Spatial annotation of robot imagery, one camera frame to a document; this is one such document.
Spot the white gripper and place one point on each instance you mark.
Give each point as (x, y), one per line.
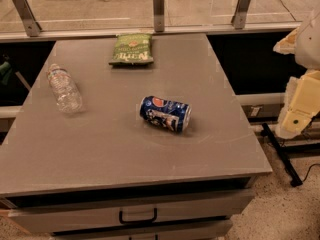
(309, 47)

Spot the blue pepsi can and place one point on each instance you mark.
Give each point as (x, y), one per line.
(172, 115)

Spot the black floor bar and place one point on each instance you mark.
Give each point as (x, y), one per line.
(295, 179)

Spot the green chip bag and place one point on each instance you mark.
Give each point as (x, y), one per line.
(132, 49)

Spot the grey drawer cabinet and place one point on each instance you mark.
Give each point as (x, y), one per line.
(71, 176)

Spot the clear plastic water bottle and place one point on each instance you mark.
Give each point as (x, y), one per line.
(65, 91)

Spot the right metal railing bracket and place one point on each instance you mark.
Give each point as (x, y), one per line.
(240, 15)

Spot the metal railing bracket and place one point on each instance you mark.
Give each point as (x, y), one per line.
(158, 15)
(31, 26)
(240, 15)

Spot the middle metal railing bracket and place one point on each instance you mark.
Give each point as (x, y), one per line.
(158, 15)

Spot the black upper drawer handle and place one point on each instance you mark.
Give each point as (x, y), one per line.
(138, 217)

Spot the black drawer handle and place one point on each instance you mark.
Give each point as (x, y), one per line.
(138, 217)
(152, 236)

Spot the black lower drawer handle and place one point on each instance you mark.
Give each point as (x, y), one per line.
(152, 236)

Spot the left metal railing bracket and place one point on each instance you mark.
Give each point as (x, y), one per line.
(31, 26)

